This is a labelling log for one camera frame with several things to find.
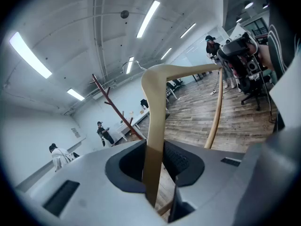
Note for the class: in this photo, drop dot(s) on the black swivel chair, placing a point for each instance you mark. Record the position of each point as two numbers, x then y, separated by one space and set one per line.
254 95

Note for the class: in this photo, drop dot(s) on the person's black printed shirt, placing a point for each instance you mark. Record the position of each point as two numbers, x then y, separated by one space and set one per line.
279 36

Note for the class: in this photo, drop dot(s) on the round ceiling light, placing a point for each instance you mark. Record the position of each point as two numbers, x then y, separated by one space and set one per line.
248 5

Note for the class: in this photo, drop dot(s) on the dark top table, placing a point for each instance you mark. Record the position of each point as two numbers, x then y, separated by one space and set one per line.
202 75

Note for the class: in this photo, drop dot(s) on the person's right forearm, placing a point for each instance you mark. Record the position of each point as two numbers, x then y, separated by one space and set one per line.
266 55

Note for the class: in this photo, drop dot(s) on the brown wooden coat stand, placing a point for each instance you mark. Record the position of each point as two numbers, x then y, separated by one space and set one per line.
113 105

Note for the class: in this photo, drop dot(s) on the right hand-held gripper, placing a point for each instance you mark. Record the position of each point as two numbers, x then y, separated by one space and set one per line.
249 67

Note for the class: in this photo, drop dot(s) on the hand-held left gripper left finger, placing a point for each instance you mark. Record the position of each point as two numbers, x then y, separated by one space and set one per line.
127 168

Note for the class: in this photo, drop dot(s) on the row of black office chairs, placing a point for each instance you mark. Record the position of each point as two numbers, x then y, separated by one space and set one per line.
175 85

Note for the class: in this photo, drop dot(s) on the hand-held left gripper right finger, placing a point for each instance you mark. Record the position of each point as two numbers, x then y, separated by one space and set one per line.
185 166

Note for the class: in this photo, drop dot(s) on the white slatted table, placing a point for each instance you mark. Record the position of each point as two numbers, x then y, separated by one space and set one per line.
122 127

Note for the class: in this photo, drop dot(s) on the light wooden hanger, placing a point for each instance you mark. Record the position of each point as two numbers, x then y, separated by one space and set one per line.
152 126

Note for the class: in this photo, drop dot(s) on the long ceiling light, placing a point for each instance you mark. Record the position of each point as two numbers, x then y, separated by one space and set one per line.
129 65
148 19
187 30
166 53
29 53
75 94

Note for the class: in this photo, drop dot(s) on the white power strip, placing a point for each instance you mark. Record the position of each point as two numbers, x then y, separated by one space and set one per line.
212 93

